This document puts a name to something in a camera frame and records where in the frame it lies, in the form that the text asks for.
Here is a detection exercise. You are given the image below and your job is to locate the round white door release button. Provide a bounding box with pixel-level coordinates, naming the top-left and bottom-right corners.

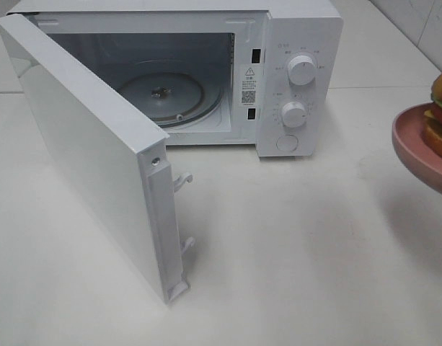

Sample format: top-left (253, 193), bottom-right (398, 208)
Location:
top-left (276, 134), bottom-right (299, 152)

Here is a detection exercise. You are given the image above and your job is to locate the white microwave knob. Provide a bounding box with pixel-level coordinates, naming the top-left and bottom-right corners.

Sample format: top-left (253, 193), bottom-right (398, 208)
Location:
top-left (286, 53), bottom-right (317, 86)
top-left (280, 102), bottom-right (307, 128)

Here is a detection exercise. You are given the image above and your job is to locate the white microwave door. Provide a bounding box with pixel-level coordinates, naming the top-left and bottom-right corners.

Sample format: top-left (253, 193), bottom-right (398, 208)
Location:
top-left (0, 14), bottom-right (194, 303)

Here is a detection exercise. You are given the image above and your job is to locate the pink round plate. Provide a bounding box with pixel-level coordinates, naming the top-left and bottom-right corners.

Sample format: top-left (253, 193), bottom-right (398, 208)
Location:
top-left (392, 103), bottom-right (442, 194)

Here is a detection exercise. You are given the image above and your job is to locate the burger with lettuce and cheese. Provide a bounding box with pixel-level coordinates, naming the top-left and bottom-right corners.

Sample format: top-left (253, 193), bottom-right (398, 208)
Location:
top-left (423, 73), bottom-right (442, 157)

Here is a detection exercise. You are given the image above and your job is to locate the glass microwave turntable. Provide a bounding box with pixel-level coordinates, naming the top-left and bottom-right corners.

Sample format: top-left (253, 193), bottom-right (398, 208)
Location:
top-left (118, 72), bottom-right (223, 128)

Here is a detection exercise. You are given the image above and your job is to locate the white microwave oven body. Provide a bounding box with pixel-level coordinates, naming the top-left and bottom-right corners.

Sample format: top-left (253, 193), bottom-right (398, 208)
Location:
top-left (4, 1), bottom-right (343, 157)

